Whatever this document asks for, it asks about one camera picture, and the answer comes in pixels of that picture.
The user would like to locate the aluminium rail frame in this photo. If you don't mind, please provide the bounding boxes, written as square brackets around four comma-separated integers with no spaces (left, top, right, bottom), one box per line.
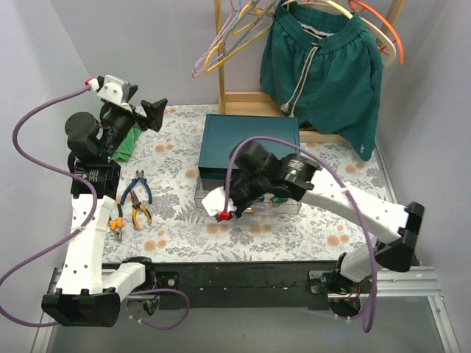
[32,261,459,352]

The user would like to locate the orange hanger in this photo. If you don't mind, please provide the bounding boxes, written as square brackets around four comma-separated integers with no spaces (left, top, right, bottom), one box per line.
[347,0,407,65]

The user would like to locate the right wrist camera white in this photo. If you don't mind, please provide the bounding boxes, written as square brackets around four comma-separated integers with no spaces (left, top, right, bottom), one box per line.
[202,186,236,221]

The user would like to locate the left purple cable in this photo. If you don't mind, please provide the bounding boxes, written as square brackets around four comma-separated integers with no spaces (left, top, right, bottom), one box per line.
[0,86,191,331]

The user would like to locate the yellow handled pliers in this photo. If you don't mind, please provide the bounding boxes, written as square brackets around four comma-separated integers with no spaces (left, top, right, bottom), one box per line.
[130,189,154,231]

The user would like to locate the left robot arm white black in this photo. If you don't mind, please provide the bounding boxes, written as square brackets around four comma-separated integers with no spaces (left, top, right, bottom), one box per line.
[41,75,167,327]

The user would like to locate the green shorts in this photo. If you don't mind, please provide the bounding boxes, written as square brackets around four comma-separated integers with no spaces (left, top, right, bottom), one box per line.
[260,1,383,161]

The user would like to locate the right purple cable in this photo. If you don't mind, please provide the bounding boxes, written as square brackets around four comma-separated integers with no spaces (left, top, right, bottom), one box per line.
[224,136,380,334]

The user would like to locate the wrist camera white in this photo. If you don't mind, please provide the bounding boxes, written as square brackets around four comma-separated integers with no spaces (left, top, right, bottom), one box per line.
[85,75,130,106]
[202,186,236,221]

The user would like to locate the yellow hanger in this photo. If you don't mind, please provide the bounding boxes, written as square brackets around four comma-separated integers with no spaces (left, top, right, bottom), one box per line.
[194,1,277,77]

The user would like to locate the pink hanger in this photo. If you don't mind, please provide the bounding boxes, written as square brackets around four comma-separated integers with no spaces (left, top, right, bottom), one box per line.
[191,1,242,79]

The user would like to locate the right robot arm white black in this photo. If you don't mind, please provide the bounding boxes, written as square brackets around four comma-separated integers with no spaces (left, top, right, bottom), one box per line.
[223,138,425,293]

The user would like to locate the small green screwdriver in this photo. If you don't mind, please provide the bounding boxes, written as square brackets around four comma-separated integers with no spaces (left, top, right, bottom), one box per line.
[269,196,288,207]

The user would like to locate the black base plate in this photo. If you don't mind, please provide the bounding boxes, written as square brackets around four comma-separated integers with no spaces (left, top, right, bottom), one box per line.
[146,260,336,310]

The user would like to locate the purple cable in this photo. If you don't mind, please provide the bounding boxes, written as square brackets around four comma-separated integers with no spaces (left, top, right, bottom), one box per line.
[0,86,191,331]
[224,136,380,334]

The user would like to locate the teal drawer box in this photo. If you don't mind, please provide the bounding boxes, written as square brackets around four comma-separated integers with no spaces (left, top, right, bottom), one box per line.
[198,113,300,182]

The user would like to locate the cream hanger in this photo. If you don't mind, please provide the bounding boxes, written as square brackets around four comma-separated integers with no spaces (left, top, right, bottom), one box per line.
[301,1,404,68]

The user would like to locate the blue handled cutters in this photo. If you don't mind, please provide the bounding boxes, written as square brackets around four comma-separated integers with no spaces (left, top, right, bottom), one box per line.
[119,170,152,205]

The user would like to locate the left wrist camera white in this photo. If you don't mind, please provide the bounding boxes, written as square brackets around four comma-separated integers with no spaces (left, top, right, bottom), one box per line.
[85,75,130,106]

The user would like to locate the orange handled cutters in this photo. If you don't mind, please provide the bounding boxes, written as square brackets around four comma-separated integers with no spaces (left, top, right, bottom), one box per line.
[108,204,124,243]

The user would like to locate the green folded cloth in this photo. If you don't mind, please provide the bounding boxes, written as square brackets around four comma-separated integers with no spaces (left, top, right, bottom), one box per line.
[111,127,141,163]

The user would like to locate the grey hanger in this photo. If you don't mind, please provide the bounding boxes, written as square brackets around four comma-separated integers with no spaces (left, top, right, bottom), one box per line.
[219,1,277,59]

